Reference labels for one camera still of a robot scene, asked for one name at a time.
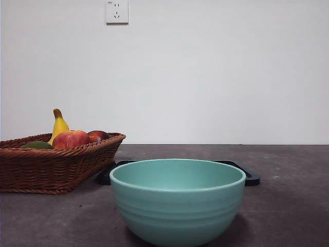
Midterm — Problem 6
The teal ceramic bowl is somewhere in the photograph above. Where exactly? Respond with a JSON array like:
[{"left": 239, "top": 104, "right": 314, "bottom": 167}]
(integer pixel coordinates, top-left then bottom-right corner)
[{"left": 109, "top": 158, "right": 247, "bottom": 247}]

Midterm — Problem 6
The green avocado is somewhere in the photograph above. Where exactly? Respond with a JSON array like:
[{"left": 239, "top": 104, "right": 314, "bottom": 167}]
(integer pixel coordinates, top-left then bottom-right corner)
[{"left": 20, "top": 140, "right": 53, "bottom": 150}]

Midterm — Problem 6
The dark red round fruit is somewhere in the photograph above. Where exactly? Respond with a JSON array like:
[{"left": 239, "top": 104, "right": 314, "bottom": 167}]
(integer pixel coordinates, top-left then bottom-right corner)
[{"left": 86, "top": 130, "right": 110, "bottom": 143}]

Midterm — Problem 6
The red yellow apple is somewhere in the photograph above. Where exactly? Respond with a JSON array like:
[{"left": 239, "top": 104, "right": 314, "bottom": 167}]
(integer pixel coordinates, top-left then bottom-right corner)
[{"left": 52, "top": 130, "right": 91, "bottom": 150}]

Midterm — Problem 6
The yellow banana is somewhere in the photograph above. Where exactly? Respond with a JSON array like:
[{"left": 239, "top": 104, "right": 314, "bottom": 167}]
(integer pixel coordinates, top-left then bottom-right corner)
[{"left": 47, "top": 108, "right": 70, "bottom": 146}]

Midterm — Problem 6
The black rectangular tray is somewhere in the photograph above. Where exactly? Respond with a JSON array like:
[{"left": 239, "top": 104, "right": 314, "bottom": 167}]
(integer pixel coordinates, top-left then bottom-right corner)
[{"left": 96, "top": 159, "right": 261, "bottom": 186}]

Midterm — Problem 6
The brown wicker basket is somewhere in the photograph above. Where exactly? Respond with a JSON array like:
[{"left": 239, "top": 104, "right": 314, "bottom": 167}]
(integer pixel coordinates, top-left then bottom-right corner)
[{"left": 0, "top": 132, "right": 127, "bottom": 195}]

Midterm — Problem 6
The white wall power socket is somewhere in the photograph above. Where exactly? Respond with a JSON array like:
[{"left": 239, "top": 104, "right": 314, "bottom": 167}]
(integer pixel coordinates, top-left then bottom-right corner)
[{"left": 106, "top": 0, "right": 129, "bottom": 26}]

